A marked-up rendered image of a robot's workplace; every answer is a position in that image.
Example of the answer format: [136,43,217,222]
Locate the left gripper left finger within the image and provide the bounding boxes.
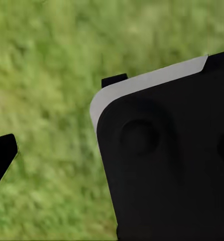
[0,134,18,180]

